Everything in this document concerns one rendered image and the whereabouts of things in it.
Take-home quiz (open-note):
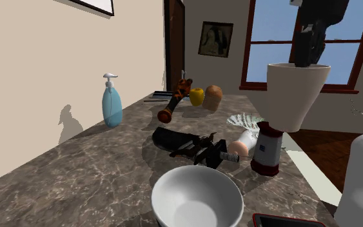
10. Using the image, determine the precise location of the white bowl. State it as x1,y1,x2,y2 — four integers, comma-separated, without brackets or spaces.
150,164,244,227

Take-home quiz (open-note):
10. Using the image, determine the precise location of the black framed white picture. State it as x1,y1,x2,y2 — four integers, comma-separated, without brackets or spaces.
68,0,115,17

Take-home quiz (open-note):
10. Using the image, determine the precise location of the dark flat book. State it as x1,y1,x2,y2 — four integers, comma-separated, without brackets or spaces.
143,90,191,103

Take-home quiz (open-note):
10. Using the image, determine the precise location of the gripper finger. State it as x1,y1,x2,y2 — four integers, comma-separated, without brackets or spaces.
294,30,313,68
309,28,326,68

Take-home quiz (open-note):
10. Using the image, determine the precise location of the black power tool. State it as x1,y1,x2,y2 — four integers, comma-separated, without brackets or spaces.
152,126,240,170

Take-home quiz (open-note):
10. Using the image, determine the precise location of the red-edged black tablet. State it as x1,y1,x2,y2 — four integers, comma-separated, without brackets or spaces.
251,213,327,227

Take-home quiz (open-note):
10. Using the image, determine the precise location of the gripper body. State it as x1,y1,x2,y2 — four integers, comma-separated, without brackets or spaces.
297,0,350,34

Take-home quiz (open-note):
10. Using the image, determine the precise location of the cream tapered cup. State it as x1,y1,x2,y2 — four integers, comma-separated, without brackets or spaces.
266,63,331,133

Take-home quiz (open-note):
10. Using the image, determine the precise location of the dark brown door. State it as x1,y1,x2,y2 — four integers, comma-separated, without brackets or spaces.
164,0,186,92

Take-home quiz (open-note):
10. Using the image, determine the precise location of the blue soap dispenser bottle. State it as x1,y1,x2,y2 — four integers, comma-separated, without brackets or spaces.
101,72,123,128

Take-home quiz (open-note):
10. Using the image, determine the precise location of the brown bread loaf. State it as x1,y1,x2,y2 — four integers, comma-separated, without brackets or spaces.
202,84,224,112

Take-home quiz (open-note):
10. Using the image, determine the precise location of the red framed window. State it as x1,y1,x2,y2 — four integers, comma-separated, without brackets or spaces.
239,0,363,95

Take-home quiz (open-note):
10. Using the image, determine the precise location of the yellow bell pepper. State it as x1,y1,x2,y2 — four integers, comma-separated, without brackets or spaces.
189,87,205,107

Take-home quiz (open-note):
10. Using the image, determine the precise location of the white green patterned hand fan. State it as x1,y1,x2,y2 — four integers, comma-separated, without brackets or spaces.
226,112,266,158

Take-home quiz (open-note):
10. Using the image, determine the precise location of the dark portrait wall picture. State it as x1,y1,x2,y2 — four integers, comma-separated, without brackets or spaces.
198,21,234,59

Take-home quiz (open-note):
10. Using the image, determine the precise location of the red and white lantern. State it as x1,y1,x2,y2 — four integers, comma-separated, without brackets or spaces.
250,121,285,177

